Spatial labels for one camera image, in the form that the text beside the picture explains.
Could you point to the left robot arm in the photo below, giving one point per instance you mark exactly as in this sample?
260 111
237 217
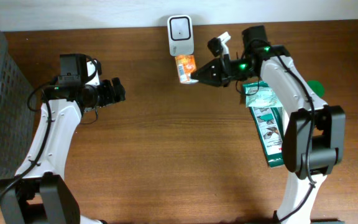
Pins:
38 193

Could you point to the green lid jar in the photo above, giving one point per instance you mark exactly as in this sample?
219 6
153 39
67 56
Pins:
317 87

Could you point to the small orange packet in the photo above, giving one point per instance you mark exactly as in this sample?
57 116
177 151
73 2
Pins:
186 65

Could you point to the mint green tissue packet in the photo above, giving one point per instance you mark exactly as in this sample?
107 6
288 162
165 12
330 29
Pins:
261 97

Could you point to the grey plastic mesh basket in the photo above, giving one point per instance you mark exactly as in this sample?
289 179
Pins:
16 120

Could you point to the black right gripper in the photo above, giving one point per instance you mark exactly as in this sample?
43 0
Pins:
214 71

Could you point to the green wipes packet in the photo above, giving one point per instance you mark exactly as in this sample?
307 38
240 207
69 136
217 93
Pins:
269 126

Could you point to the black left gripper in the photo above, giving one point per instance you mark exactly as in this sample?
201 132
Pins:
120 90

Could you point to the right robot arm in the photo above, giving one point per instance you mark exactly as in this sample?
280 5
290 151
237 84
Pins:
313 140

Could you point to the white barcode scanner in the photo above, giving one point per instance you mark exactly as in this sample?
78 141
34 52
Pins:
180 35

